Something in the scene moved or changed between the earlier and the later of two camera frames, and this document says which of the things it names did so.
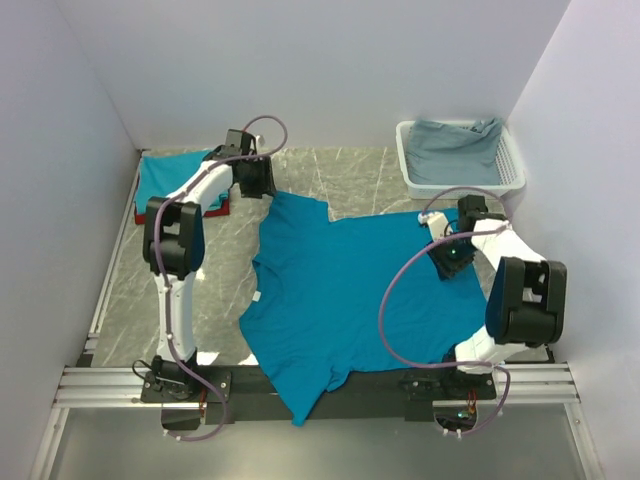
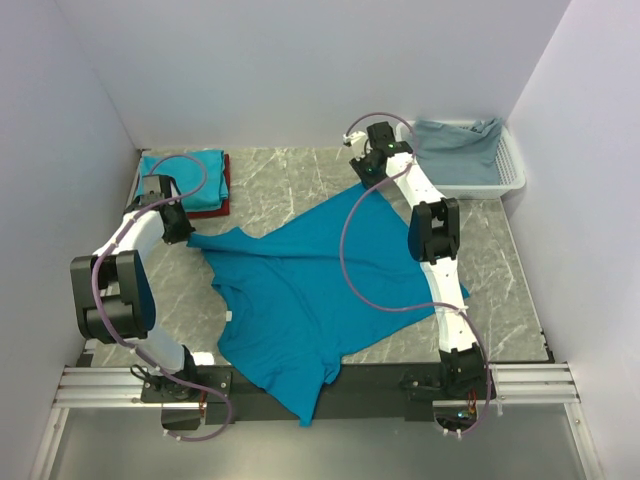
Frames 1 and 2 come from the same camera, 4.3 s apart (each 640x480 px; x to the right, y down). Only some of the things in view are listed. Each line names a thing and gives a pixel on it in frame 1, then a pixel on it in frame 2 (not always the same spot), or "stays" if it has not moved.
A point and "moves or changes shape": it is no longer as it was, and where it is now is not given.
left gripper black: (266, 184) → (186, 228)
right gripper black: (445, 268) → (358, 165)
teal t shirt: (340, 299) moves or changes shape
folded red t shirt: (141, 218) stays
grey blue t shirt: (439, 153) stays
